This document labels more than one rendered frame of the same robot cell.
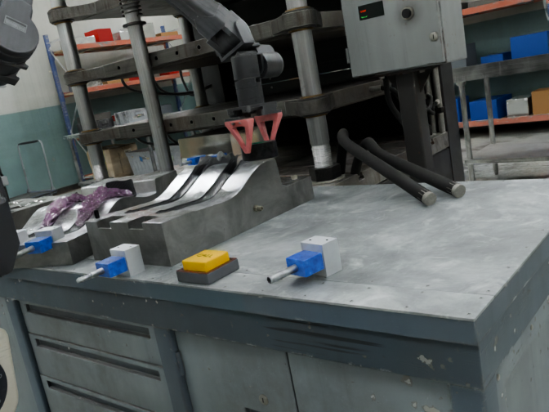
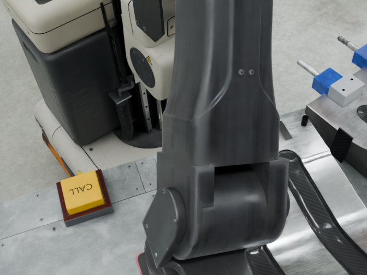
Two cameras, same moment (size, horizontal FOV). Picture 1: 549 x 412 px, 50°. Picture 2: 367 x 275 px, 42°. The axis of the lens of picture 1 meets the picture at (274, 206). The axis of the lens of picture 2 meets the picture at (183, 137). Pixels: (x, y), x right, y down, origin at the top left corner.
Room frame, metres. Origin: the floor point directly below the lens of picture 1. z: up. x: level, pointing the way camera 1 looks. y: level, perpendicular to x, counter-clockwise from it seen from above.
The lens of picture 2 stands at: (1.39, -0.11, 1.50)
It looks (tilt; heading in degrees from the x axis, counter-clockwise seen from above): 52 degrees down; 124
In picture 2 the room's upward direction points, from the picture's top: 5 degrees counter-clockwise
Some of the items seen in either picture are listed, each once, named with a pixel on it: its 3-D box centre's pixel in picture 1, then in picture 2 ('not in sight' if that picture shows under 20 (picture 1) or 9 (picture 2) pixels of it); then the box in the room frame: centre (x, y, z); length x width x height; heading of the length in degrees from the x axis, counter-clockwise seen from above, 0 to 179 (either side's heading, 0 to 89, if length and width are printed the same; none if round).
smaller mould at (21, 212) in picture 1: (31, 214); not in sight; (1.89, 0.78, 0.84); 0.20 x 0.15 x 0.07; 139
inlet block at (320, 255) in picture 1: (300, 265); not in sight; (0.89, -0.02, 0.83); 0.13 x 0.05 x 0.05; 129
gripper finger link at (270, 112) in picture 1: (263, 127); not in sight; (1.32, -0.01, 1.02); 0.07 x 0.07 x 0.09; 51
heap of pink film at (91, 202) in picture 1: (89, 199); not in sight; (1.55, 0.48, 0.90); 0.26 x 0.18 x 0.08; 157
